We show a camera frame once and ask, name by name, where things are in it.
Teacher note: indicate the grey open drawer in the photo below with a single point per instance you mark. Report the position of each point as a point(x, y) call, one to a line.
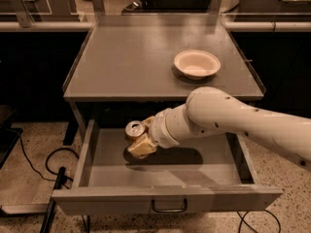
point(214, 174)

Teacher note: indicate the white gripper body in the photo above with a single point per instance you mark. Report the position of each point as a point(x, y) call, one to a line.
point(160, 129)

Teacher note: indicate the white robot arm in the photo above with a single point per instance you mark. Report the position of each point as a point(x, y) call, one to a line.
point(209, 111)

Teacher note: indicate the grey cabinet counter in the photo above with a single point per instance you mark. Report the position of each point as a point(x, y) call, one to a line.
point(131, 58)

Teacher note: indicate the white paper bowl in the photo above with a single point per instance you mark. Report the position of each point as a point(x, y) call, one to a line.
point(197, 64)

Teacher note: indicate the black drawer handle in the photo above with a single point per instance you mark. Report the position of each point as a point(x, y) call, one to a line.
point(166, 207)

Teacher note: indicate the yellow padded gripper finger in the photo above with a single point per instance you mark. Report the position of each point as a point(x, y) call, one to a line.
point(142, 146)
point(148, 121)

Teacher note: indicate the orange soda can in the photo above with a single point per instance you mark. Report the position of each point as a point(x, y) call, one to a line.
point(134, 130)

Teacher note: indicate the dark object left edge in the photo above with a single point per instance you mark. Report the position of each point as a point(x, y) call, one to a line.
point(8, 135)

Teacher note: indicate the black power strip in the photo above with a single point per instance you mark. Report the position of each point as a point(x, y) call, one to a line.
point(47, 221)

